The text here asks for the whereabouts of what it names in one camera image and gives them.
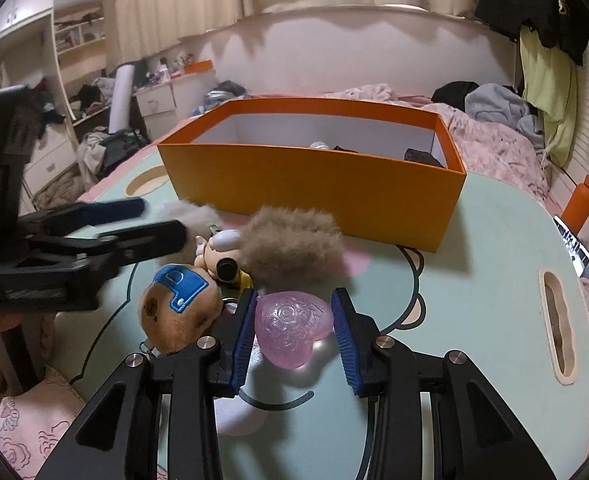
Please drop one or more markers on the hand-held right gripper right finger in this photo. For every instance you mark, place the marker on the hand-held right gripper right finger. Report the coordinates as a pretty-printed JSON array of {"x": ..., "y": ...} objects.
[{"x": 344, "y": 345}]

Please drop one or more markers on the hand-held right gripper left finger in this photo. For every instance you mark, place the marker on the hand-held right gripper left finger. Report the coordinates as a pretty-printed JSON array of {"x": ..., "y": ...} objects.
[{"x": 244, "y": 345}]

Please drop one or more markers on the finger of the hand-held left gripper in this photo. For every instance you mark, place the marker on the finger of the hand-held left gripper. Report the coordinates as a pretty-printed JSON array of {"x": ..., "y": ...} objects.
[
  {"x": 114, "y": 210},
  {"x": 149, "y": 240}
]

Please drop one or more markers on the pink heart toy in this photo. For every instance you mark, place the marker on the pink heart toy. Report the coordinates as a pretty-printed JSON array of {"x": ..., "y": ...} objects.
[{"x": 289, "y": 325}]

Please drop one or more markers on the white fluffy pompom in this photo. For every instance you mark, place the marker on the white fluffy pompom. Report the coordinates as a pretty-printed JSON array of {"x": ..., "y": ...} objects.
[{"x": 199, "y": 215}]

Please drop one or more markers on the brown bear plush blue cap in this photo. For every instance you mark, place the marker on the brown bear plush blue cap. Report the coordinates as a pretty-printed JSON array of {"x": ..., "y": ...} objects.
[{"x": 174, "y": 320}]

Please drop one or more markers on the white-haired figure toy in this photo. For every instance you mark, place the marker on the white-haired figure toy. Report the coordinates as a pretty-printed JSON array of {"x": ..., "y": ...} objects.
[{"x": 224, "y": 242}]

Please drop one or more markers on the beige fluffy pompom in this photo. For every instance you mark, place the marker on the beige fluffy pompom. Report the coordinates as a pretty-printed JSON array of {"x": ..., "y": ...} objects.
[{"x": 289, "y": 245}]

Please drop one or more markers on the orange cardboard box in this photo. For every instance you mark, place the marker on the orange cardboard box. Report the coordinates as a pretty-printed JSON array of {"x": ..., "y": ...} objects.
[{"x": 299, "y": 185}]

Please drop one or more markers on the clothes pile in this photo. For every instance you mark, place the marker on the clothes pile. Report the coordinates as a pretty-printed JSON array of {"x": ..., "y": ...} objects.
[{"x": 104, "y": 150}]

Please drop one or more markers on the white rolled mat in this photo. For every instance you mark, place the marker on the white rolled mat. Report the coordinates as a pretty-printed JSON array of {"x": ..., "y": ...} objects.
[{"x": 122, "y": 100}]

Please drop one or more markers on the white nightstand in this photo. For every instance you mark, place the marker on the white nightstand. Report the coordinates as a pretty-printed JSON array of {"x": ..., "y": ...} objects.
[{"x": 157, "y": 102}]

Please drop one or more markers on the light green lap table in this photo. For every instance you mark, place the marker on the light green lap table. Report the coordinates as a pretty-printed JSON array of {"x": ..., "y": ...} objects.
[{"x": 474, "y": 285}]

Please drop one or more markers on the white wardrobe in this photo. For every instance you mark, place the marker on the white wardrobe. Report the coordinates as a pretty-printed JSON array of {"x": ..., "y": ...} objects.
[{"x": 19, "y": 0}]

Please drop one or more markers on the grey patterned cloth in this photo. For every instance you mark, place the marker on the grey patterned cloth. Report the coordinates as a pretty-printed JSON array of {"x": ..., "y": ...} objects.
[{"x": 227, "y": 91}]

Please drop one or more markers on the small orange box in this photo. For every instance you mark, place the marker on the small orange box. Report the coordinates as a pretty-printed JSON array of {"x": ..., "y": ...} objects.
[{"x": 198, "y": 67}]

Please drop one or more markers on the person's pink floral trousers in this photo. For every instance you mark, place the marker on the person's pink floral trousers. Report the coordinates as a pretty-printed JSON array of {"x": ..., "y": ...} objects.
[{"x": 29, "y": 425}]

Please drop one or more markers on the pink floral quilt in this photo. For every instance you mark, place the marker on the pink floral quilt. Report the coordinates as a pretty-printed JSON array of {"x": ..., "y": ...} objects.
[{"x": 489, "y": 145}]

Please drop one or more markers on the smartphone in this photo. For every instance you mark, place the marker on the smartphone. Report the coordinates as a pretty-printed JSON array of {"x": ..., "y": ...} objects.
[{"x": 571, "y": 245}]

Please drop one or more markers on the orange bottle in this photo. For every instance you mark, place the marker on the orange bottle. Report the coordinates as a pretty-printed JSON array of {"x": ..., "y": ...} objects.
[{"x": 579, "y": 205}]

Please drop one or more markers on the black cloth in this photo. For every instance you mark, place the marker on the black cloth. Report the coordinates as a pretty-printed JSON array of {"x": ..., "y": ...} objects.
[{"x": 454, "y": 92}]

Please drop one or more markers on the cream bed headboard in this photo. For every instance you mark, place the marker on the cream bed headboard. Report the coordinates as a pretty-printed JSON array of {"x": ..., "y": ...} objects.
[{"x": 349, "y": 50}]

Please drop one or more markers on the grey hoodie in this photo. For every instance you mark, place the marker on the grey hoodie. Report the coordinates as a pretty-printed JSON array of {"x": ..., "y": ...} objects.
[{"x": 499, "y": 105}]

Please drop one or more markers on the yellow-green garment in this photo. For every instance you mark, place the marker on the yellow-green garment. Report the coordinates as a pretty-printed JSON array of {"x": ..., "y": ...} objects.
[{"x": 549, "y": 105}]

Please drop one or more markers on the black hanging garment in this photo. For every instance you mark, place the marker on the black hanging garment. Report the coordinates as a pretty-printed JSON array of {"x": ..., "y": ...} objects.
[{"x": 534, "y": 5}]

